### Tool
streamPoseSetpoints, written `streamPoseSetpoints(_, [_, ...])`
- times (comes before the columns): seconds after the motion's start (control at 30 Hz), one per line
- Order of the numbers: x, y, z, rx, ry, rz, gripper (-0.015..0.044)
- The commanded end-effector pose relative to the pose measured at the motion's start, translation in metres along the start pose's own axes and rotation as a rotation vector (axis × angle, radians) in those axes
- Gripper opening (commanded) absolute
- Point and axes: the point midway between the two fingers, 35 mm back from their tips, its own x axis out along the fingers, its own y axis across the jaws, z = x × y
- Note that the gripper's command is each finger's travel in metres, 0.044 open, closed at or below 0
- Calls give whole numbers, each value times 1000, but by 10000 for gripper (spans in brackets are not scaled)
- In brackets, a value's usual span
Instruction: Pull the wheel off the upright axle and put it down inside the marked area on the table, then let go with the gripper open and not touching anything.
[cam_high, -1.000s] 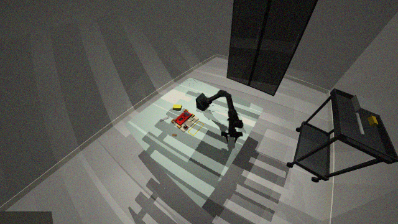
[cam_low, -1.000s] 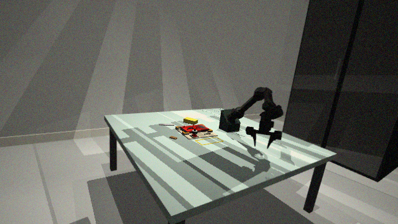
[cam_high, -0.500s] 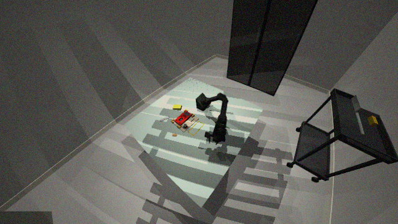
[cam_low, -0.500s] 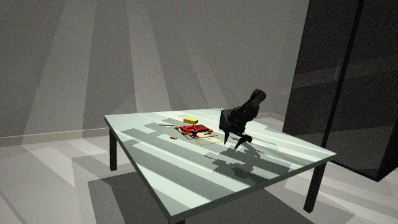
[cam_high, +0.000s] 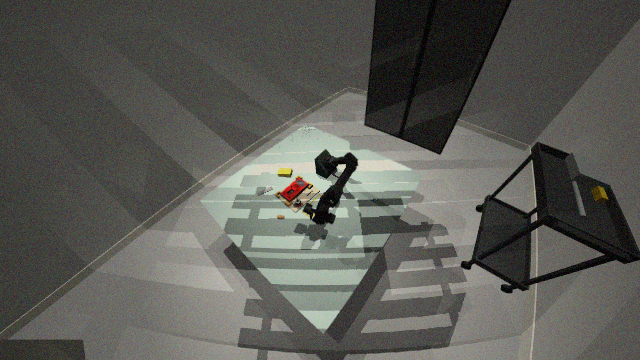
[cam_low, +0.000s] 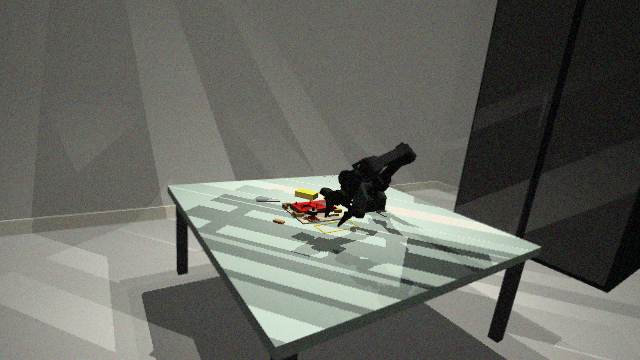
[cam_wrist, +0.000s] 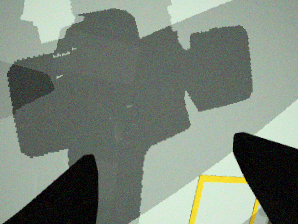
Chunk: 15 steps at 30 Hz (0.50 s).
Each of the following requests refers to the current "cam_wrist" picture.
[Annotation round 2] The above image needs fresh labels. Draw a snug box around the yellow tape border line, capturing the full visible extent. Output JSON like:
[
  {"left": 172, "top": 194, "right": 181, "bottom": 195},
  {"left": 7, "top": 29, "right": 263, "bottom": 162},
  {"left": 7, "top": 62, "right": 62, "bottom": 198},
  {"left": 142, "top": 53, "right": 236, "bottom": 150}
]
[{"left": 189, "top": 175, "right": 259, "bottom": 224}]

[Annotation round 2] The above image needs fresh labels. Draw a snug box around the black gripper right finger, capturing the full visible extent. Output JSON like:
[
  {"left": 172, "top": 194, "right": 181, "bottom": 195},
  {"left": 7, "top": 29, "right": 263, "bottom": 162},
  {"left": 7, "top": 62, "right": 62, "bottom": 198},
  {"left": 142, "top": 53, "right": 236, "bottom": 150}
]
[{"left": 233, "top": 132, "right": 298, "bottom": 224}]

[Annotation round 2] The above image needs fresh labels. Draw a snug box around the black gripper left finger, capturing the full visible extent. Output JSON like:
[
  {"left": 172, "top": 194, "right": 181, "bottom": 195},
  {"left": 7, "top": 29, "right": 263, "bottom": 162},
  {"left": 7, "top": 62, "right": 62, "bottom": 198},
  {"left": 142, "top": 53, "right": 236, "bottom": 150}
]
[{"left": 4, "top": 155, "right": 98, "bottom": 224}]

